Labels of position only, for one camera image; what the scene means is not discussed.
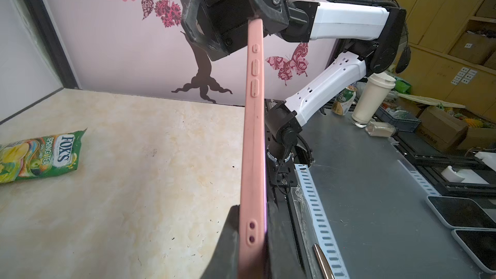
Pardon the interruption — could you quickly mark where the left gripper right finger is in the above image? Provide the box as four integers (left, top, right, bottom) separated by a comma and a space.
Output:
267, 200, 308, 278

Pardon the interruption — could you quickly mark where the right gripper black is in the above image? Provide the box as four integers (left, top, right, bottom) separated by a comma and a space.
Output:
182, 0, 310, 61

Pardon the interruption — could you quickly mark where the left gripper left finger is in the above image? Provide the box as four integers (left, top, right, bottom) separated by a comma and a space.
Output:
201, 205, 240, 279

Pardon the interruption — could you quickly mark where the pink phone case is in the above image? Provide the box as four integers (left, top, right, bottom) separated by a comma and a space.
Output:
238, 19, 267, 278

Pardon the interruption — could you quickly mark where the spare phone on bench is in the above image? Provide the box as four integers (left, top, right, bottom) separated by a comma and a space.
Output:
452, 229, 495, 275
426, 196, 495, 230

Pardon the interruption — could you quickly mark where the green snack bag background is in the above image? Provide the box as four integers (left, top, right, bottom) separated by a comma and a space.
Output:
332, 85, 357, 116

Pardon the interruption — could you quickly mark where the white paper cup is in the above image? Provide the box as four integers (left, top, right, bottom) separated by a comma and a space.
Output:
351, 72, 396, 127

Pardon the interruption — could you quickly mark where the cardboard box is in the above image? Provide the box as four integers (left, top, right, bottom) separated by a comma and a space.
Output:
415, 106, 468, 153

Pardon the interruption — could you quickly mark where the green snack packet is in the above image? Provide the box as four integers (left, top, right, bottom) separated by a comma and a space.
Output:
1, 130, 86, 184

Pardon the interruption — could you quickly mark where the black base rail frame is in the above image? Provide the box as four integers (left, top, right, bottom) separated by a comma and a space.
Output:
264, 99, 322, 278

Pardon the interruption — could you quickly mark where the white slotted cable duct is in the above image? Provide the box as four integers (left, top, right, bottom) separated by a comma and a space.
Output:
294, 164, 350, 278

